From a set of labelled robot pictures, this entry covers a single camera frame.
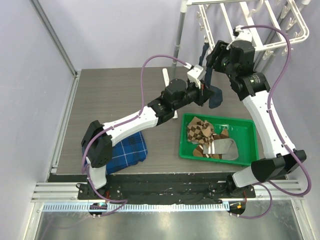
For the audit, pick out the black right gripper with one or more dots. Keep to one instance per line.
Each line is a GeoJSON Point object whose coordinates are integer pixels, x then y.
{"type": "Point", "coordinates": [215, 57]}

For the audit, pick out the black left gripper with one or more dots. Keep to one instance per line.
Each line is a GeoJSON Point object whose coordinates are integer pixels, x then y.
{"type": "Point", "coordinates": [202, 93]}

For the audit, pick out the brown argyle sock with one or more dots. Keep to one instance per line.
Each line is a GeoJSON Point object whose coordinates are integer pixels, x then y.
{"type": "Point", "coordinates": [207, 133]}
{"type": "Point", "coordinates": [195, 131]}

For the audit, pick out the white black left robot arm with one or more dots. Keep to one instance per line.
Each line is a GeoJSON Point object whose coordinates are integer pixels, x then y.
{"type": "Point", "coordinates": [99, 139]}

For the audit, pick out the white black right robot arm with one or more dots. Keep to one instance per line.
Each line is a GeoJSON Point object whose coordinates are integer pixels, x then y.
{"type": "Point", "coordinates": [280, 155]}

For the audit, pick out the white plastic clip hanger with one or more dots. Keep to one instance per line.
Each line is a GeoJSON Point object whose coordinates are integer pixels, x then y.
{"type": "Point", "coordinates": [283, 25]}

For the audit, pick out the grey white drying rack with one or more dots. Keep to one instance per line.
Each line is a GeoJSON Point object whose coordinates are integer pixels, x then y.
{"type": "Point", "coordinates": [267, 49]}

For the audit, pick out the green plastic tray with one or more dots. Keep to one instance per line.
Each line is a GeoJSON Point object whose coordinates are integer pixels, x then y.
{"type": "Point", "coordinates": [242, 131]}

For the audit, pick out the blue plaid folded cloth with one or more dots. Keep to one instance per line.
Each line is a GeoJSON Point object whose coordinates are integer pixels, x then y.
{"type": "Point", "coordinates": [128, 152]}

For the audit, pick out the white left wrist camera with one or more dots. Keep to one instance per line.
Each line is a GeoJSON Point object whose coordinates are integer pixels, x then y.
{"type": "Point", "coordinates": [196, 74]}

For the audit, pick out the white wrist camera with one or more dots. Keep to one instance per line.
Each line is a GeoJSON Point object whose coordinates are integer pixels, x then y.
{"type": "Point", "coordinates": [242, 34]}
{"type": "Point", "coordinates": [196, 74]}

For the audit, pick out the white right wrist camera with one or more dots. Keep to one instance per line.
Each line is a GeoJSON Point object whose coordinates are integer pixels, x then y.
{"type": "Point", "coordinates": [242, 34]}

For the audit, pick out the white slotted cable duct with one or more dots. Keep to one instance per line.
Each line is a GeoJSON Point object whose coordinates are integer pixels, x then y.
{"type": "Point", "coordinates": [88, 207]}

